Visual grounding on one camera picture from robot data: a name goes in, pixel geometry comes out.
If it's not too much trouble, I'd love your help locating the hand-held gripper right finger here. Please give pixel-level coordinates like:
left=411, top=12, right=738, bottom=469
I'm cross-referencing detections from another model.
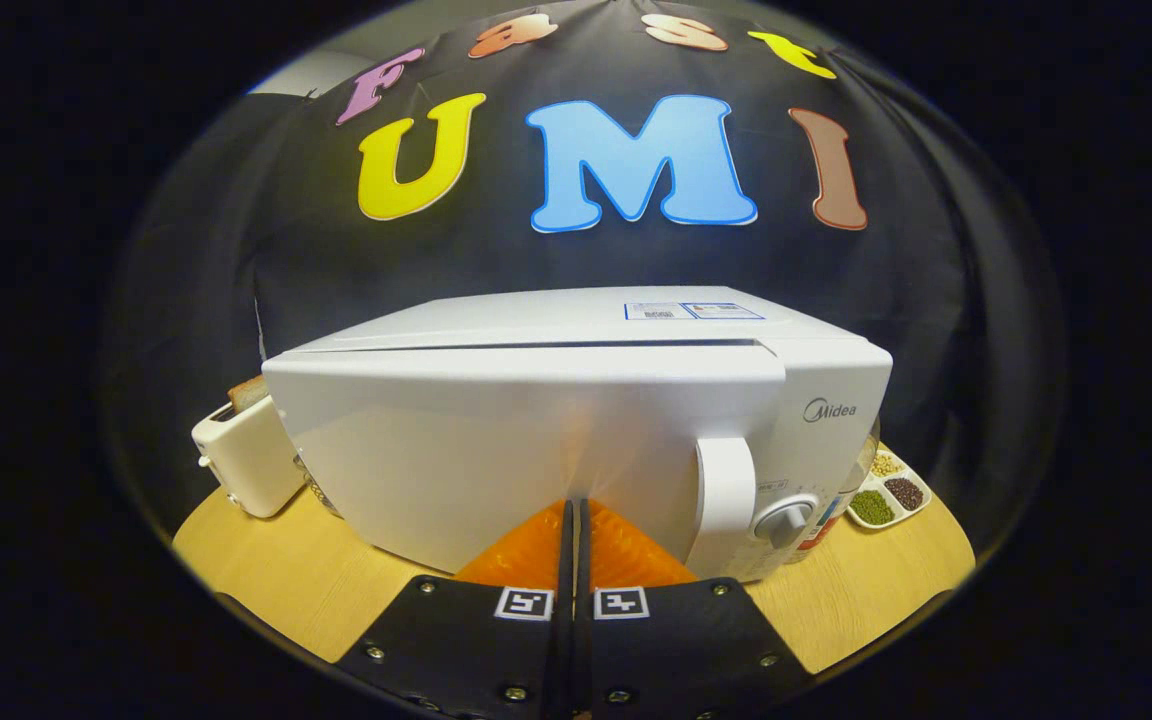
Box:
left=576, top=498, right=817, bottom=720

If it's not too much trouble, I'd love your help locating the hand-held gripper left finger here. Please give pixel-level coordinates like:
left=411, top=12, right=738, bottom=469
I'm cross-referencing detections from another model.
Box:
left=336, top=498, right=575, bottom=720

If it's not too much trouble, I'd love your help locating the white microwave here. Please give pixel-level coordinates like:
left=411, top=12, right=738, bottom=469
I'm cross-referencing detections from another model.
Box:
left=262, top=286, right=894, bottom=584

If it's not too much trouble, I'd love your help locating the clear bottle with red label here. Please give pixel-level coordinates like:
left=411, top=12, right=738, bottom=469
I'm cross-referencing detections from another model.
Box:
left=796, top=418, right=881, bottom=553

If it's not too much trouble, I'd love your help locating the white divided dish of beans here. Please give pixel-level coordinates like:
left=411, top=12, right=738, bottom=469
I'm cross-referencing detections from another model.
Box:
left=844, top=448, right=933, bottom=531

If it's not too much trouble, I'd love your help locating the white toaster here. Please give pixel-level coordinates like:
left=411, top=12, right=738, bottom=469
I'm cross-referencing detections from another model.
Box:
left=191, top=390, right=307, bottom=519

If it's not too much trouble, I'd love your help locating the wire mesh basket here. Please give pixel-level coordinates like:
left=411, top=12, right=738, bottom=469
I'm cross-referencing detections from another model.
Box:
left=293, top=455, right=342, bottom=516

